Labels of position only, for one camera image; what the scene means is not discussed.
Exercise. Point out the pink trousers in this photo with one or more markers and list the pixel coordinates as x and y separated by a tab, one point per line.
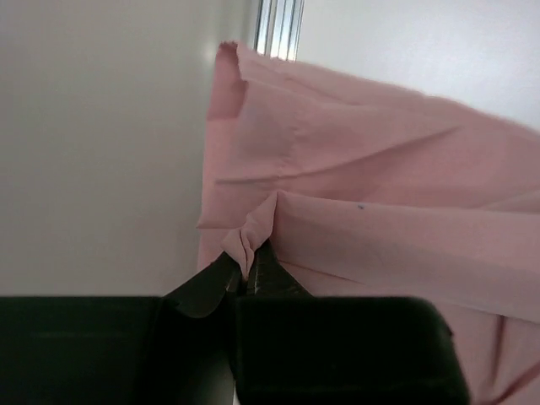
365	188

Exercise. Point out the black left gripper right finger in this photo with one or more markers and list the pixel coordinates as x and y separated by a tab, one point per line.
294	348

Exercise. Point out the left side aluminium rail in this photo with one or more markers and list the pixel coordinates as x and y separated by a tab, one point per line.
278	26

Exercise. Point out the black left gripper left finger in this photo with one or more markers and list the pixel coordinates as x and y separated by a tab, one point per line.
121	350

